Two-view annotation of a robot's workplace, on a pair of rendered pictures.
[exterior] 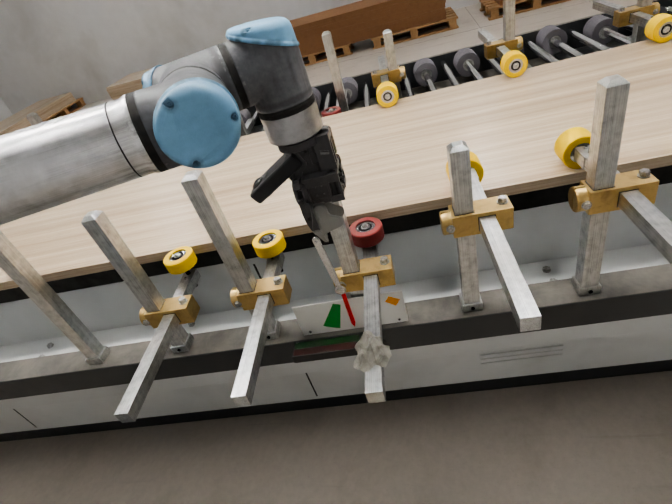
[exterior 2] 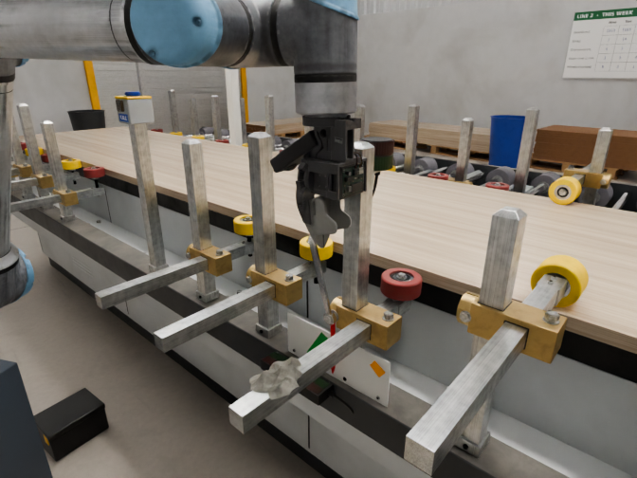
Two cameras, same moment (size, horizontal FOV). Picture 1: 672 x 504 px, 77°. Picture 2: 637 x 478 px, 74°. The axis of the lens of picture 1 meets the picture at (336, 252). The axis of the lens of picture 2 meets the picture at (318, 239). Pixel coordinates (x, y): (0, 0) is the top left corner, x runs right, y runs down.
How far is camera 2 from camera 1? 0.36 m
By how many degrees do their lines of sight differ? 29
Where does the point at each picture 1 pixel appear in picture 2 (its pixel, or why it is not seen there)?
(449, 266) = (497, 395)
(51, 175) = (63, 22)
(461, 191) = (494, 273)
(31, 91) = not seen: hidden behind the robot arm
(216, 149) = (172, 46)
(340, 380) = (335, 449)
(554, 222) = not seen: outside the picture
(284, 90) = (313, 53)
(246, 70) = (284, 20)
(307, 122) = (326, 97)
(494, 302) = (500, 462)
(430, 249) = not seen: hidden behind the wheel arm
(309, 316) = (298, 332)
